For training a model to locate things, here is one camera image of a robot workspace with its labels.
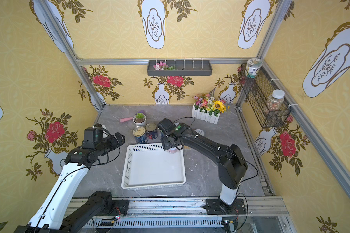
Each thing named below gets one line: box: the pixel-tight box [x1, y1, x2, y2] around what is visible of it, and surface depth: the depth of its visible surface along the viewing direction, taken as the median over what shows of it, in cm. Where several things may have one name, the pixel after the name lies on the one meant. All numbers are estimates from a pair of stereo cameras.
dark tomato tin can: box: [145, 122, 158, 140], surface depth 97 cm
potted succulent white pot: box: [132, 112, 147, 127], surface depth 102 cm
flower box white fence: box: [191, 87, 227, 125], surface depth 102 cm
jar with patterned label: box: [245, 57, 263, 79], surface depth 87 cm
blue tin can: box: [132, 125, 149, 145], surface depth 94 cm
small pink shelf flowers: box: [153, 61, 179, 71], surface depth 89 cm
